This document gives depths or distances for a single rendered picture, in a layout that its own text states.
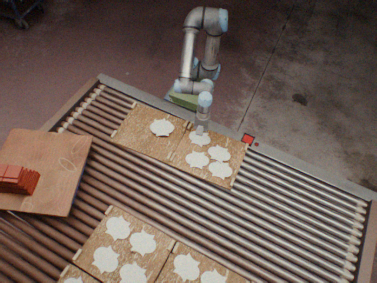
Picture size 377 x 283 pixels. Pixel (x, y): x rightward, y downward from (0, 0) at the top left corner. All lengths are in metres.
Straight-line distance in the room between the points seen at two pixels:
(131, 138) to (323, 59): 3.08
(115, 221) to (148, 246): 0.22
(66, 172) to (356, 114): 3.15
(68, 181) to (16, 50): 2.93
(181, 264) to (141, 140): 0.80
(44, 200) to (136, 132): 0.68
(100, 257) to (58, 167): 0.55
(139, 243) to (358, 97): 3.20
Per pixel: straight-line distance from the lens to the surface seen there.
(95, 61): 3.92
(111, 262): 1.62
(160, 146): 1.86
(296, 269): 1.73
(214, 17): 1.72
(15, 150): 1.95
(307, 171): 1.98
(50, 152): 1.86
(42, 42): 4.42
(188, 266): 1.58
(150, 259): 1.60
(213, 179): 1.76
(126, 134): 1.94
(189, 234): 1.65
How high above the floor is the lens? 2.50
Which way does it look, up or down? 57 degrees down
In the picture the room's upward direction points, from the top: 4 degrees clockwise
